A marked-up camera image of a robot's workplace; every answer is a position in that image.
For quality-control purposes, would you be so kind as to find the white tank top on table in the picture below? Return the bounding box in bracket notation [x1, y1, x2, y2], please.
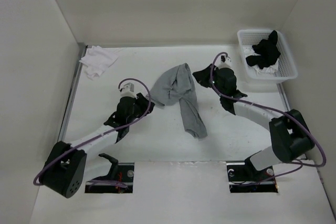
[79, 46, 119, 80]

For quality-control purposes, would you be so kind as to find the white plastic basket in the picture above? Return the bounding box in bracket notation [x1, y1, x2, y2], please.
[237, 29, 298, 85]

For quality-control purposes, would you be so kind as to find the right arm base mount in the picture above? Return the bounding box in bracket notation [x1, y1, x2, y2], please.
[226, 162, 278, 193]

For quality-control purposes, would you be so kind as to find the black tank top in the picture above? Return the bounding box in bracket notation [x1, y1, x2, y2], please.
[246, 30, 281, 69]

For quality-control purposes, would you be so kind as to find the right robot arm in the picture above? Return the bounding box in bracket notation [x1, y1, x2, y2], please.
[192, 64, 315, 181]

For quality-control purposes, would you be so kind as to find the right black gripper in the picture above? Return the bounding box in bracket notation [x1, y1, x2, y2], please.
[192, 64, 224, 98]

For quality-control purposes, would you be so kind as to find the purple cable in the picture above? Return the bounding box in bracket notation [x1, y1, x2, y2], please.
[209, 52, 328, 185]
[33, 78, 155, 187]

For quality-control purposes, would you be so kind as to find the grey tank top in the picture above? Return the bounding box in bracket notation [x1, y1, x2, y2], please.
[149, 63, 207, 139]

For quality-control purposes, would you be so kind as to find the white tank top in basket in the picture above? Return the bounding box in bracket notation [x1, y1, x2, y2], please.
[243, 47, 279, 75]

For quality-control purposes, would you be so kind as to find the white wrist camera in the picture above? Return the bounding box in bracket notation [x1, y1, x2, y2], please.
[120, 83, 135, 98]
[218, 55, 232, 69]

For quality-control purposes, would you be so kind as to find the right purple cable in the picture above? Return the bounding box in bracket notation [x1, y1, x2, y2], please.
[209, 52, 328, 185]

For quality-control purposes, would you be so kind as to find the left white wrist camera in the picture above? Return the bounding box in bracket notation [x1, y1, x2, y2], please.
[120, 83, 135, 98]

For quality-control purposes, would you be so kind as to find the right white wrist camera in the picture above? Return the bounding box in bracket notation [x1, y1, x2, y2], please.
[218, 55, 232, 69]

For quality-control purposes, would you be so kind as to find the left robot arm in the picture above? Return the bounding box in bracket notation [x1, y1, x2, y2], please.
[35, 93, 155, 198]

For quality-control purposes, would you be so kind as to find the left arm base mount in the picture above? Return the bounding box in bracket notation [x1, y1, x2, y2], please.
[83, 163, 135, 194]

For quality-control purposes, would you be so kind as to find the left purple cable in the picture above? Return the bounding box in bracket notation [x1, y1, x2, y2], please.
[33, 78, 155, 187]

